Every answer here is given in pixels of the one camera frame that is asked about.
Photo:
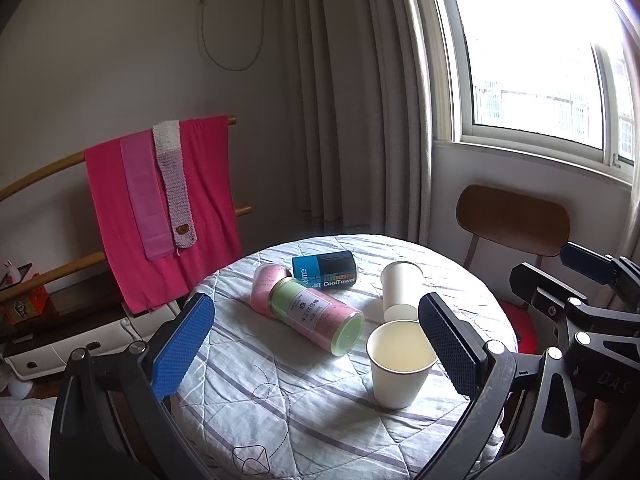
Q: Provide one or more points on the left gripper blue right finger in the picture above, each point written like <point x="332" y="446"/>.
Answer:
<point x="467" y="358"/>

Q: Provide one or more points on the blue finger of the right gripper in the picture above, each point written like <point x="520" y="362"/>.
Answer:
<point x="590" y="264"/>

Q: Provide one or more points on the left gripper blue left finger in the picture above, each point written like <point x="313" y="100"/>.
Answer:
<point x="161" y="363"/>

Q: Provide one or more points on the white paper cup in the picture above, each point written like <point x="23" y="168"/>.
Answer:
<point x="401" y="358"/>
<point x="402" y="283"/>

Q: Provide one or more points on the person's hand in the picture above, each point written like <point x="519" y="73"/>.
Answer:
<point x="593" y="441"/>

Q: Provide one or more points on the bright pink hanging towel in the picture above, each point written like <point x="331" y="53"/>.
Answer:
<point x="145" y="284"/>

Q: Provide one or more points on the brown wooden chair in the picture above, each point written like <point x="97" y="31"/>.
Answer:
<point x="514" y="220"/>

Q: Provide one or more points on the pink green towel canister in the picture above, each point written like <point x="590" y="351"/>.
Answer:
<point x="324" y="320"/>

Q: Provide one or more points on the blue black CoolTowel can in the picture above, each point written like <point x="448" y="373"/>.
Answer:
<point x="325" y="271"/>

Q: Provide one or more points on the red yellow box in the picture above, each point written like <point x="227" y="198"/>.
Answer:
<point x="29" y="305"/>

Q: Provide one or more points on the wooden towel rack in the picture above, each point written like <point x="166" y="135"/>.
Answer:
<point x="47" y="218"/>

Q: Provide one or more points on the white rabbit figurine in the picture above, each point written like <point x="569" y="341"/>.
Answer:
<point x="13" y="275"/>

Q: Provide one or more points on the light pink narrow cloth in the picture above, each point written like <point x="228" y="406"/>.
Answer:
<point x="146" y="196"/>

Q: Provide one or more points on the white pink knitted strip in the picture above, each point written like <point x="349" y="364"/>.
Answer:
<point x="169" y="157"/>

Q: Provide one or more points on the white framed window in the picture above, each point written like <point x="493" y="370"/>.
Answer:
<point x="547" y="78"/>

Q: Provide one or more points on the grey window curtain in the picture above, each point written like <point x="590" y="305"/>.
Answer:
<point x="361" y="115"/>

